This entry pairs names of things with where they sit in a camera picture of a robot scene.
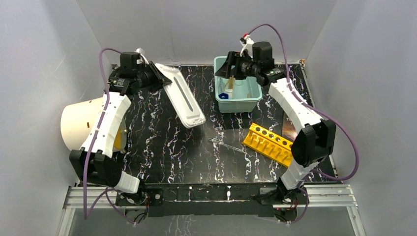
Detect clear glass test tube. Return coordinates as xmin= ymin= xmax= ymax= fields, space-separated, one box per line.
xmin=208 ymin=138 xmax=245 ymax=153

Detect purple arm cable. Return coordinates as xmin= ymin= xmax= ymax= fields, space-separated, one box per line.
xmin=83 ymin=48 xmax=138 ymax=225
xmin=240 ymin=24 xmax=359 ymax=225

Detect blue capped glass tube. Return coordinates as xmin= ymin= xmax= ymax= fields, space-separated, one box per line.
xmin=218 ymin=93 xmax=229 ymax=99

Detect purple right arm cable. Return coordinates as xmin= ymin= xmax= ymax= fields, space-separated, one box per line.
xmin=240 ymin=24 xmax=359 ymax=225

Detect dark book three days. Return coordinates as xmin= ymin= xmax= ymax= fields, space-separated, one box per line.
xmin=282 ymin=113 xmax=297 ymax=142

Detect aluminium frame rail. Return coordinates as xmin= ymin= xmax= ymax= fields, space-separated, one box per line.
xmin=58 ymin=183 xmax=365 ymax=236

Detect mint green plastic bin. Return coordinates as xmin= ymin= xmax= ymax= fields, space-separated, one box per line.
xmin=214 ymin=76 xmax=262 ymax=113

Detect white bin lid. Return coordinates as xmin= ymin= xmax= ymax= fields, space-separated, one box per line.
xmin=155 ymin=63 xmax=206 ymax=128

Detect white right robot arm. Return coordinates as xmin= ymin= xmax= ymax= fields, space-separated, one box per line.
xmin=215 ymin=41 xmax=336 ymax=204

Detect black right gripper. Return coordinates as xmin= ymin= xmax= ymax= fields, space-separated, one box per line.
xmin=213 ymin=52 xmax=259 ymax=81

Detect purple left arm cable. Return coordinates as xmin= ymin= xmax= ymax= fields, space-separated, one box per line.
xmin=83 ymin=48 xmax=138 ymax=225

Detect yellow test tube rack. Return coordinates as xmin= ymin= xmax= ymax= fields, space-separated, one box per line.
xmin=242 ymin=123 xmax=293 ymax=168

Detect white drum orange face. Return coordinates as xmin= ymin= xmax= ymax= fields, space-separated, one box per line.
xmin=60 ymin=92 xmax=131 ymax=157

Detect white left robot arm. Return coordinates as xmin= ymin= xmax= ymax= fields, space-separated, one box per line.
xmin=69 ymin=49 xmax=170 ymax=205

